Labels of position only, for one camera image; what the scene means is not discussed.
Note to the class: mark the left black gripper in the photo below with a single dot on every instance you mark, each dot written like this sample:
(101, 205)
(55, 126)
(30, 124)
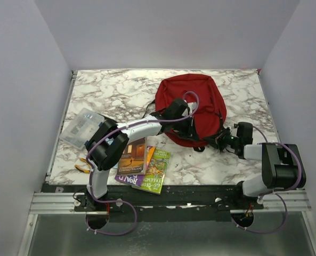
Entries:
(190, 133)

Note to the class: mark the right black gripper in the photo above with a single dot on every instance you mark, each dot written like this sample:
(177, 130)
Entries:
(220, 137)

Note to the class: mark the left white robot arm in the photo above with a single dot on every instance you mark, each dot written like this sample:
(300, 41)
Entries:
(105, 148)

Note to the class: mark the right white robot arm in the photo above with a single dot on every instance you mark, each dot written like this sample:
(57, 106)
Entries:
(281, 165)

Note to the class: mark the green Treehouse book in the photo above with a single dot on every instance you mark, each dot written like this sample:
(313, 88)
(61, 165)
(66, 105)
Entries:
(155, 172)

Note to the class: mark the dark brown paperback book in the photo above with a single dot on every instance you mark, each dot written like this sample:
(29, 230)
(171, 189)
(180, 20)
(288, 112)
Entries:
(133, 159)

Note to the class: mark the purple Roald Dahl book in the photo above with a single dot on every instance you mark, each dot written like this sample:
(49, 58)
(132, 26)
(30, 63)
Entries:
(136, 179)

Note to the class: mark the clear plastic organizer box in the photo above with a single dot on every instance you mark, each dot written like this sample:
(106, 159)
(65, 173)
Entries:
(81, 128)

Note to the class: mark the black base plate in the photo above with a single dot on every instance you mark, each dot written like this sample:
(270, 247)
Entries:
(122, 203)

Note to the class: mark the yellow handled pliers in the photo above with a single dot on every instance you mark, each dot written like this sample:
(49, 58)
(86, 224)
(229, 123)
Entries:
(82, 166)

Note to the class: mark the aluminium mounting rail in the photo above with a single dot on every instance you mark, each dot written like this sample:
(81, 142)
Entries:
(64, 203)

